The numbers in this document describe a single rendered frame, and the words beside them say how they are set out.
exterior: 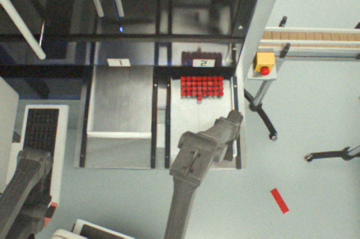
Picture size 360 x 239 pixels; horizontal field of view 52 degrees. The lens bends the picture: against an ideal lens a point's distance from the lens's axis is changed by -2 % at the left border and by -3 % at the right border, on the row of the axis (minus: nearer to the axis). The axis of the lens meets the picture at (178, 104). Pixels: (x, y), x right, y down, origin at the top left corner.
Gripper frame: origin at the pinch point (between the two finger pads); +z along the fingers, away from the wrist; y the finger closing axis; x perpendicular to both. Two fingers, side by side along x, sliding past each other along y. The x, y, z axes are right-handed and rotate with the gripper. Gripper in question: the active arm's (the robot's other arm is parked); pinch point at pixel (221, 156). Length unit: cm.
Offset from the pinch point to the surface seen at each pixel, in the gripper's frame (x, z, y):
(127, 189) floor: 48, 91, 13
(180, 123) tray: 16.6, 1.0, 14.5
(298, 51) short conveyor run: -34, -9, 47
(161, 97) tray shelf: 25.2, -0.6, 25.6
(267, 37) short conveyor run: -20, -10, 53
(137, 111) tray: 35.0, 0.3, 18.7
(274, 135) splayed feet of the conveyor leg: -42, 78, 48
